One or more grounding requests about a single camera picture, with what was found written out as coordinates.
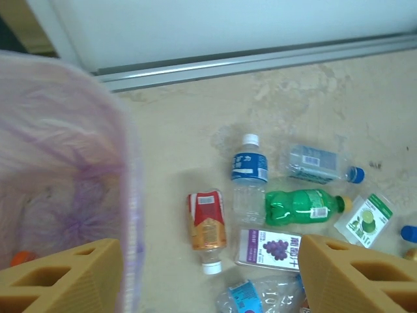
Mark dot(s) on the clear bottle grey label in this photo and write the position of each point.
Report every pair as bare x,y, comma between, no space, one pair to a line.
312,164

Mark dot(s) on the blue label bottle white cap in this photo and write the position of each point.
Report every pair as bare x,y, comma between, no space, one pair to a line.
249,176

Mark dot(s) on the Ganten water bottle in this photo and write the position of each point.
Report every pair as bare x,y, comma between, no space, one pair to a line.
244,293

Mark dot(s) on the small white green box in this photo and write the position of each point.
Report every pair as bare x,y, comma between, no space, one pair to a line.
365,218

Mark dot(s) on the brown wooden door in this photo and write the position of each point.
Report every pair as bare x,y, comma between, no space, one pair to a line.
29,19

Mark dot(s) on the aluminium table edge rail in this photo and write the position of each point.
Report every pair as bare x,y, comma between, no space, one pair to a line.
228,63

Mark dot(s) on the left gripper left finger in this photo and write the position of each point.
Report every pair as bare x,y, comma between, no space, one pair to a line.
49,287

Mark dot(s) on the orange bottle cap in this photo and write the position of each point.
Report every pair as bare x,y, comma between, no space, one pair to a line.
22,258

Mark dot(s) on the grape juice bottle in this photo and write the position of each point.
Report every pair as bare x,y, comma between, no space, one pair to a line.
260,247

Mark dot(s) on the red orange label bottle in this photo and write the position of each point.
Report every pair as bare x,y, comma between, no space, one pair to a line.
207,225

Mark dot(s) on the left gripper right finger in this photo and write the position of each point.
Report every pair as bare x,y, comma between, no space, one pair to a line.
358,287

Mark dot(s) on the loose blue cap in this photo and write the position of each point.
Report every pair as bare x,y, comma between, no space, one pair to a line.
410,233

